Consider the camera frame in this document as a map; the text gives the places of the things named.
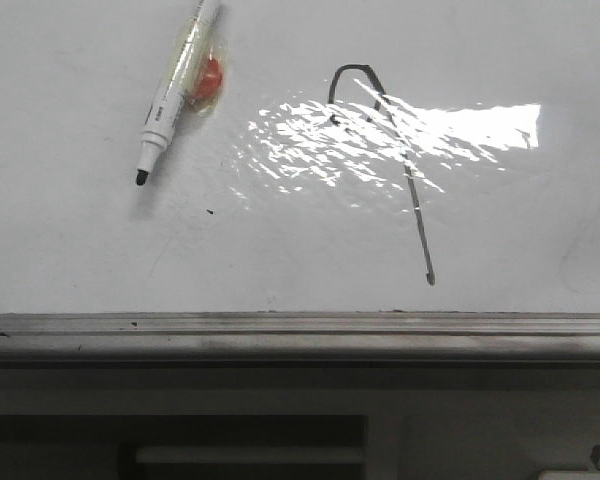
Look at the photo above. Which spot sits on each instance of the white whiteboard with aluminium frame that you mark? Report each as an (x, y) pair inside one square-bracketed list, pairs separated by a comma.
[(378, 180)]

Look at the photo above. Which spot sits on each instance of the white marker with black tip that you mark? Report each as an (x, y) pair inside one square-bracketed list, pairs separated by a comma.
[(193, 75)]

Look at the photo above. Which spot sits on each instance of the white cabinet below whiteboard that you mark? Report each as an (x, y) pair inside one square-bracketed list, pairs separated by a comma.
[(308, 422)]

